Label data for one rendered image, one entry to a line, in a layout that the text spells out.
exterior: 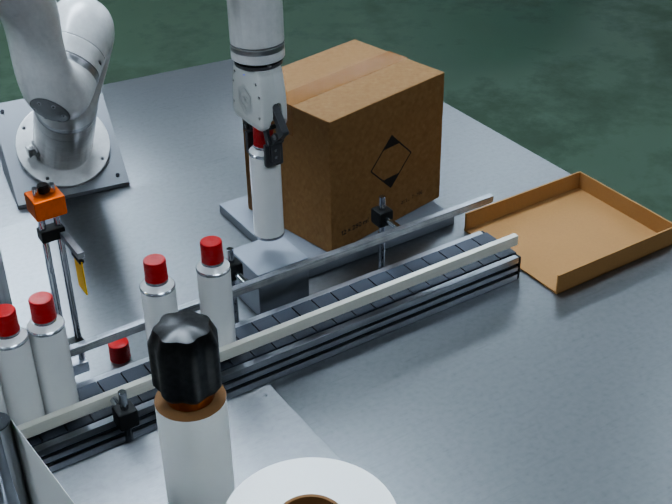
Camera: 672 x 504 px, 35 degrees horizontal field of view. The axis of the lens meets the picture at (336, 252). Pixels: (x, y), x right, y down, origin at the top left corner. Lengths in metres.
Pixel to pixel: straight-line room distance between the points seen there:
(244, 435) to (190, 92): 1.31
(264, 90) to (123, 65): 3.44
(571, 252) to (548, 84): 2.80
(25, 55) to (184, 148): 0.64
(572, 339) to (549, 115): 2.75
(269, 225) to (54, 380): 0.46
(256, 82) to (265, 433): 0.53
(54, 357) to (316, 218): 0.63
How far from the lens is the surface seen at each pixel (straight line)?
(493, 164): 2.33
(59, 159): 2.22
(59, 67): 1.87
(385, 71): 2.03
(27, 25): 1.83
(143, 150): 2.43
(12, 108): 2.34
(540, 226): 2.11
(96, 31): 1.95
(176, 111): 2.59
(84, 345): 1.62
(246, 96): 1.69
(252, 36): 1.63
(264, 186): 1.75
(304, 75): 2.02
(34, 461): 1.33
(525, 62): 5.01
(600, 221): 2.15
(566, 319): 1.87
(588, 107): 4.62
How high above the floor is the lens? 1.92
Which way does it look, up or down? 33 degrees down
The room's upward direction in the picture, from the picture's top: 1 degrees counter-clockwise
